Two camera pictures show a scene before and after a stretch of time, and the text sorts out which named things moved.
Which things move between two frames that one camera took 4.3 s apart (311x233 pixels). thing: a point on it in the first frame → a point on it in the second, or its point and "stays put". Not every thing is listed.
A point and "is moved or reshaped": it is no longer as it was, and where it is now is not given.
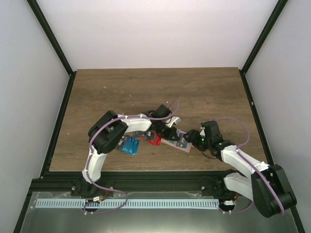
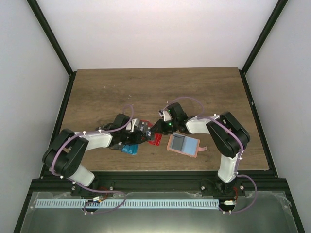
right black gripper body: [200, 144] → [167, 129]
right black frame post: [261, 40] stays put
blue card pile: [130, 145] stays put
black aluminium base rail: [130, 182] stays put
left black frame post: [38, 13] stays put
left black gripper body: [164, 133] → [127, 139]
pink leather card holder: [181, 143] is moved or reshaped
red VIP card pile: [157, 140] stays put
